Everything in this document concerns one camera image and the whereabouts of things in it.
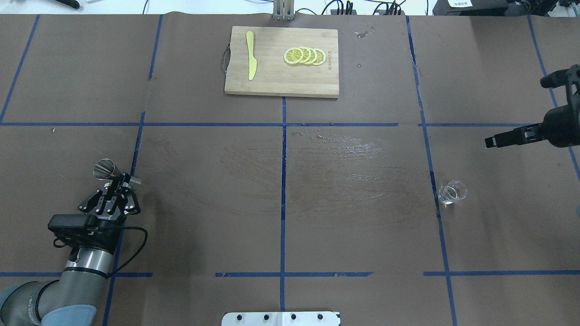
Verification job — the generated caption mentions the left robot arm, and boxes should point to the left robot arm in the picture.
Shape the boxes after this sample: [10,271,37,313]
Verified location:
[1,173,141,326]

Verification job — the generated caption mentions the wooden cutting board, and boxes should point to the wooden cutting board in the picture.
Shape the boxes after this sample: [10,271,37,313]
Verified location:
[224,25,340,99]

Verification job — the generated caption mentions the black box device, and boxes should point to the black box device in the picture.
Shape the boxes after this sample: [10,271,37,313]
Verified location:
[432,0,514,16]

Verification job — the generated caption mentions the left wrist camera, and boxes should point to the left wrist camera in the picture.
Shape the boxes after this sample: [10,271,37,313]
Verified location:
[48,214,124,250]

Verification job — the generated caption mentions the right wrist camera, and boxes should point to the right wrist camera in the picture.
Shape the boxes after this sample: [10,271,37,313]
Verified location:
[540,64,580,108]

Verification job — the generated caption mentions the aluminium frame post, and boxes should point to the aluminium frame post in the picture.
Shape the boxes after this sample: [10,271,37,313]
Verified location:
[272,0,295,21]

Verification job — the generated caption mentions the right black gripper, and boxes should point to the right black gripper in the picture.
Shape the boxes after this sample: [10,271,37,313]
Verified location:
[484,104,580,148]

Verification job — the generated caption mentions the yellow plastic knife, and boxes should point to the yellow plastic knife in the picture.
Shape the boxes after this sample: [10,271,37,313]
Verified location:
[245,31,258,81]

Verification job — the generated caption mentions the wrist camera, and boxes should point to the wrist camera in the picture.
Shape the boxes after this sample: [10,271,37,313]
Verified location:
[48,214,124,250]
[540,64,580,108]

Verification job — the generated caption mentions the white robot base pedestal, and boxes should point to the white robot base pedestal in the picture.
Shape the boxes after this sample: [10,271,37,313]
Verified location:
[220,311,341,326]

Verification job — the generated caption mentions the steel double jigger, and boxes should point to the steel double jigger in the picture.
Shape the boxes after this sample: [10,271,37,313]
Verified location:
[93,158,142,184]

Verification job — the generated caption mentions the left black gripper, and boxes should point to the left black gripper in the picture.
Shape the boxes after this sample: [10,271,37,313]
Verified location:
[78,173,141,221]

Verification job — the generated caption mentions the clear glass cup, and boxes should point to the clear glass cup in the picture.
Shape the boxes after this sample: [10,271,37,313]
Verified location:
[437,180,468,206]

